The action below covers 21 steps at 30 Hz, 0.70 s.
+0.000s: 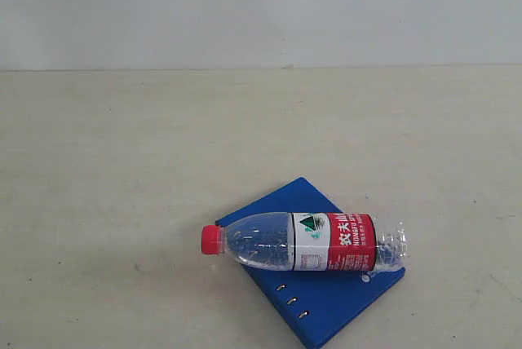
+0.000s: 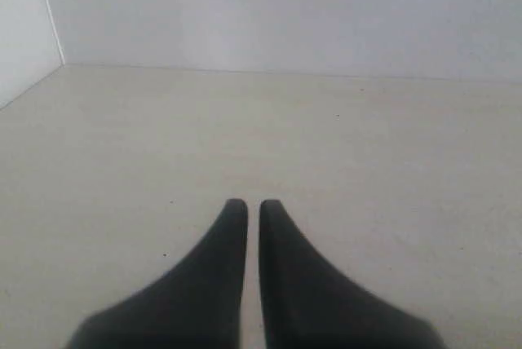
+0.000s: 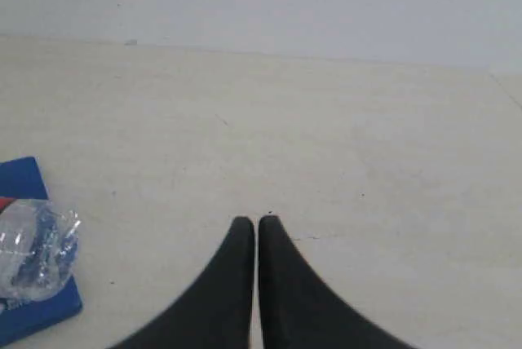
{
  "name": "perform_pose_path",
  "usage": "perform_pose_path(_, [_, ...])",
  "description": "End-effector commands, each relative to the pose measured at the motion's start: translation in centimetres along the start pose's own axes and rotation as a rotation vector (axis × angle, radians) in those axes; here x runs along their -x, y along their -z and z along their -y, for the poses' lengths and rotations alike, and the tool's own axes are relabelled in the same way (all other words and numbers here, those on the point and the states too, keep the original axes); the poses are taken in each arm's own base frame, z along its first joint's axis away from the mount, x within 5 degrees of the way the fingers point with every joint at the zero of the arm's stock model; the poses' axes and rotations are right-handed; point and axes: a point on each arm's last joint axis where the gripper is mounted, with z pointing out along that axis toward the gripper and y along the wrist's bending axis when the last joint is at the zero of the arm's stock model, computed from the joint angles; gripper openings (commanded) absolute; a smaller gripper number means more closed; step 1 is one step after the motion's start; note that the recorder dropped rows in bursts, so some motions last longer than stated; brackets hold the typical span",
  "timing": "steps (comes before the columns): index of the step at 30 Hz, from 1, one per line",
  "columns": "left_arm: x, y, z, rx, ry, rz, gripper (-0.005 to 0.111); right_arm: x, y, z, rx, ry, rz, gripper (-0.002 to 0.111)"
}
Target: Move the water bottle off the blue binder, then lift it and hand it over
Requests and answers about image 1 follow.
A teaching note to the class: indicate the blue ring binder notebook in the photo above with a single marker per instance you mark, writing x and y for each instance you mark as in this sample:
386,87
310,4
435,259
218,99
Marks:
315,305

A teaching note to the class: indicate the clear plastic water bottle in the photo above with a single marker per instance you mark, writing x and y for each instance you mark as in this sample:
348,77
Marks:
308,242

